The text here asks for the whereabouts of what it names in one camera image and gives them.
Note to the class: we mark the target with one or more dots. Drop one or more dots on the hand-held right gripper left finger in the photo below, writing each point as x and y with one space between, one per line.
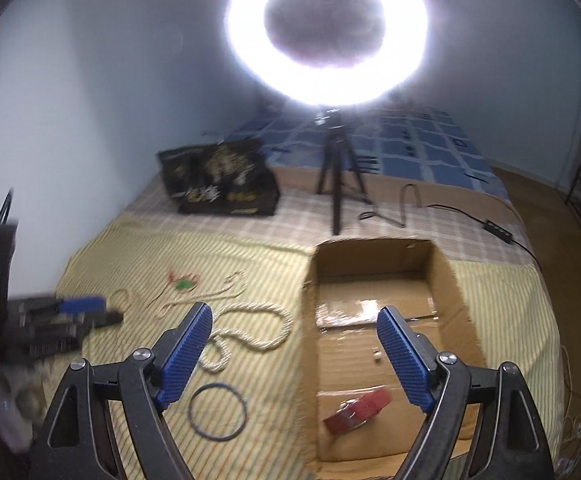
188 355

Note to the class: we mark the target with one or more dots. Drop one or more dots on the yellow striped cloth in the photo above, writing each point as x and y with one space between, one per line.
270 410

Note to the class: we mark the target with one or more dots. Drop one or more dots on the checked bed sheet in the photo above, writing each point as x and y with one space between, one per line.
300 210

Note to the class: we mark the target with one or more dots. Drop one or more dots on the blue patterned blanket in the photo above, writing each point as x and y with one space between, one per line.
420 150

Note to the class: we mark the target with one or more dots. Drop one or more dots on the dark thin bangle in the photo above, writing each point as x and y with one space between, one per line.
193 412

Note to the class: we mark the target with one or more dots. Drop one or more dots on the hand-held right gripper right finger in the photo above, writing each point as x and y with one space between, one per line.
403 360

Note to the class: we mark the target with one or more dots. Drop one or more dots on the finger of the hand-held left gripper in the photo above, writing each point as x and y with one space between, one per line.
83 305
100 319

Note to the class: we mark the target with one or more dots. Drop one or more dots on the black tripod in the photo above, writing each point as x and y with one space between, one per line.
338 160

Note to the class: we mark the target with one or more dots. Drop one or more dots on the black printed bag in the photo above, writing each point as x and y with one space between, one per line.
210 180

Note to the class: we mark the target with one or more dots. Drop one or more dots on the cardboard box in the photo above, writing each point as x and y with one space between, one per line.
350 360

